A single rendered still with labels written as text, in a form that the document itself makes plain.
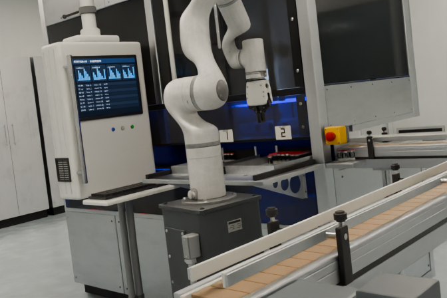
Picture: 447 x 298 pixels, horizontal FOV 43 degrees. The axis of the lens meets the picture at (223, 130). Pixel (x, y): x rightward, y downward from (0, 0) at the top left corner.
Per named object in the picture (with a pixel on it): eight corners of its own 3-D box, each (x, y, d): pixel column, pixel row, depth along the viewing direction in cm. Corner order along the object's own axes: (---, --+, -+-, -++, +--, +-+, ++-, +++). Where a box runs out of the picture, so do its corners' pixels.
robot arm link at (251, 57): (239, 73, 224) (259, 70, 219) (235, 40, 223) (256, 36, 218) (250, 73, 231) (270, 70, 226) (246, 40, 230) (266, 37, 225)
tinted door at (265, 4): (230, 95, 269) (216, -29, 266) (305, 86, 240) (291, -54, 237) (229, 95, 268) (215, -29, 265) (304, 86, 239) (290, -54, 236)
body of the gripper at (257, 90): (272, 75, 224) (275, 103, 225) (252, 78, 231) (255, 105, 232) (261, 76, 219) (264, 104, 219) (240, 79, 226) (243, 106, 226)
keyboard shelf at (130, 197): (146, 187, 301) (145, 182, 301) (181, 188, 282) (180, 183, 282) (72, 205, 268) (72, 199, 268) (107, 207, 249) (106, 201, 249)
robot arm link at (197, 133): (207, 147, 183) (199, 74, 182) (163, 149, 193) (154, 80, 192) (227, 142, 193) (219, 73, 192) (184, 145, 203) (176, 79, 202)
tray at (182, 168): (221, 162, 287) (220, 155, 287) (261, 161, 269) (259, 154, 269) (171, 173, 262) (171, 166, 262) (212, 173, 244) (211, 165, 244)
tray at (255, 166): (274, 161, 264) (273, 153, 264) (321, 160, 246) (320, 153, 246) (225, 173, 239) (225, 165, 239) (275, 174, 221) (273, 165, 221)
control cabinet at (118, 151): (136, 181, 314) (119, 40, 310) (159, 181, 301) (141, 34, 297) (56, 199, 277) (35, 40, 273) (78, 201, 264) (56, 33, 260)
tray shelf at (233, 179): (214, 165, 290) (213, 162, 290) (331, 165, 243) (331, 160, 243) (142, 183, 255) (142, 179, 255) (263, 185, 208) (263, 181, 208)
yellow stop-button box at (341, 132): (334, 142, 239) (332, 126, 239) (349, 142, 234) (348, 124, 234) (324, 145, 234) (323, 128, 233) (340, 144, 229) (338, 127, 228)
